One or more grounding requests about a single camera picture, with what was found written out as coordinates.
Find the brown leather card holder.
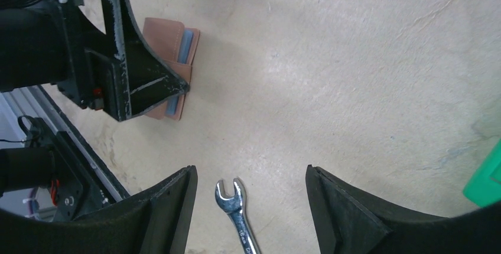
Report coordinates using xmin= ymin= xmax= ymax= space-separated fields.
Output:
xmin=142 ymin=17 xmax=200 ymax=121

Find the silver open-end wrench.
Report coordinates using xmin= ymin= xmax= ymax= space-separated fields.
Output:
xmin=214 ymin=177 xmax=261 ymax=254

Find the green plastic bin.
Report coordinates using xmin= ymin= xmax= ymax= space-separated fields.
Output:
xmin=463 ymin=141 xmax=500 ymax=207

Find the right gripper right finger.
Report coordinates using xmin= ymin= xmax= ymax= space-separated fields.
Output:
xmin=305 ymin=165 xmax=500 ymax=253

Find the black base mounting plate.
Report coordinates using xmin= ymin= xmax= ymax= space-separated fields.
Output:
xmin=0 ymin=86 xmax=132 ymax=223

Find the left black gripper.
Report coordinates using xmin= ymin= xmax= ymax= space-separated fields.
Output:
xmin=57 ymin=0 xmax=189 ymax=122

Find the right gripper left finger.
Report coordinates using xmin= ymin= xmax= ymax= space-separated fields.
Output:
xmin=1 ymin=165 xmax=198 ymax=253

